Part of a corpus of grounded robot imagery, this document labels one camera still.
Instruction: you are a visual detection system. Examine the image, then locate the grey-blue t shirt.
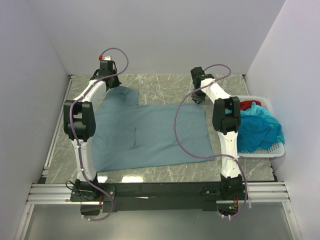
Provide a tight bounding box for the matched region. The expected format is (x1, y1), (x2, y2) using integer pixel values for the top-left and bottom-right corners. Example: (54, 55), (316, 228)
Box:
(92, 86), (214, 173)

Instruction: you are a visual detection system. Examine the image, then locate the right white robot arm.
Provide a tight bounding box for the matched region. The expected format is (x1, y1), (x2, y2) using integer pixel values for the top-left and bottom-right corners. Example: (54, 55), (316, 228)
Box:
(190, 67), (245, 200)

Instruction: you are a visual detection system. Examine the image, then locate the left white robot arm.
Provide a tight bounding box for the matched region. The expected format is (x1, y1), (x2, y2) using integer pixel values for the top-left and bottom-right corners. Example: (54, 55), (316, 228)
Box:
(63, 56), (121, 201)

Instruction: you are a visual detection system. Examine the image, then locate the red t shirt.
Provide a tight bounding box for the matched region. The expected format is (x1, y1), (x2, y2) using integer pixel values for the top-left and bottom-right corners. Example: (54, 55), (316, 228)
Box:
(240, 100), (261, 111)

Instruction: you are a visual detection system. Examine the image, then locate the teal t shirt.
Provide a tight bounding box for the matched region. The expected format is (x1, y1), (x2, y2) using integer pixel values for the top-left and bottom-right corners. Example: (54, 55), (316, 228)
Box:
(237, 103), (285, 153)

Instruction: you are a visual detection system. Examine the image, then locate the white laundry basket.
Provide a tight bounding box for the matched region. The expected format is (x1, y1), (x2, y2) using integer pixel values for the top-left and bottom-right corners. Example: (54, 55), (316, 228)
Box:
(237, 95), (285, 158)

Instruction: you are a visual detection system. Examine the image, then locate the black base beam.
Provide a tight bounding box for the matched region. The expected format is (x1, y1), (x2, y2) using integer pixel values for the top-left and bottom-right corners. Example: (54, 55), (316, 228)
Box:
(70, 181), (248, 216)

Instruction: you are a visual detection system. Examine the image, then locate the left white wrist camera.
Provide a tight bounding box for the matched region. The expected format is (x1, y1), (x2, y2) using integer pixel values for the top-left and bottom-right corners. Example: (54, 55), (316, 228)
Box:
(98, 54), (113, 61)

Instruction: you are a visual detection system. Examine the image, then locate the aluminium frame rail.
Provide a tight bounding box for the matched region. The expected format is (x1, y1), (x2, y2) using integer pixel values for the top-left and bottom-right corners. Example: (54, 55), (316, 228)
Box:
(26, 74), (83, 206)

